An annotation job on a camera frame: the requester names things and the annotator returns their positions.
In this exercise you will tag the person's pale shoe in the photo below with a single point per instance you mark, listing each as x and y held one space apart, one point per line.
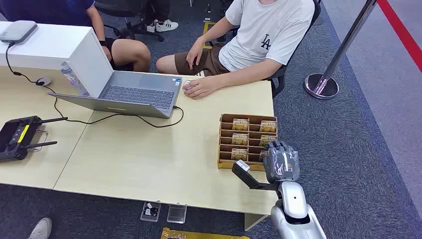
41 229

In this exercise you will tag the grey flat device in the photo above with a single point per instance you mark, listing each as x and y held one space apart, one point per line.
17 31

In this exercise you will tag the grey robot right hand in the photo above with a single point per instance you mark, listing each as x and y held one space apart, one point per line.
280 161

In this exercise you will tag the clear acrylic stand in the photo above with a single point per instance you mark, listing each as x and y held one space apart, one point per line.
176 214
151 211

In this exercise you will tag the clear water bottle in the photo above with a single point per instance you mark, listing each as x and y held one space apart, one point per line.
74 80

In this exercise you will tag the person's right hand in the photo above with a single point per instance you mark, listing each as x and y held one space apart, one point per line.
194 52

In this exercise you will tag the person's left hand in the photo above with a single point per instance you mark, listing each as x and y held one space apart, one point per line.
199 88

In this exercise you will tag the red barrier belt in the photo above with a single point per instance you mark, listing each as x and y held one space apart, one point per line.
402 31

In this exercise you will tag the person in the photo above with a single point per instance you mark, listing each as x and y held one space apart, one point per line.
125 49
263 36
161 19

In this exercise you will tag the black remote controller with antennas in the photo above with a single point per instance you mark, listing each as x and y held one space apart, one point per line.
14 137

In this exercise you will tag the wooden card holder rack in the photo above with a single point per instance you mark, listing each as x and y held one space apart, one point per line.
227 163

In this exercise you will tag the black-bracket pale wrist camera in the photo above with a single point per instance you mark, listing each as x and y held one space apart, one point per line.
245 175

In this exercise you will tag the chrome stanchion post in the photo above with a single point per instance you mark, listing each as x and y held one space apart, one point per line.
339 46

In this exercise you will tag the gold hotel card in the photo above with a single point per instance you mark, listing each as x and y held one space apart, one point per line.
239 154
262 155
266 140
239 139
240 124
268 126

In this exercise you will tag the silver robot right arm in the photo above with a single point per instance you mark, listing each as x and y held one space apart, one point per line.
295 211

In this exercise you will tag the white desk partition box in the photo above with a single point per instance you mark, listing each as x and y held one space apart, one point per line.
66 46

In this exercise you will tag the yellow patterned board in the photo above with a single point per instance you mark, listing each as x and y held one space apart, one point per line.
197 235

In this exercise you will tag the grey open laptop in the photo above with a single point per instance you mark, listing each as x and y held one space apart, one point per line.
141 94

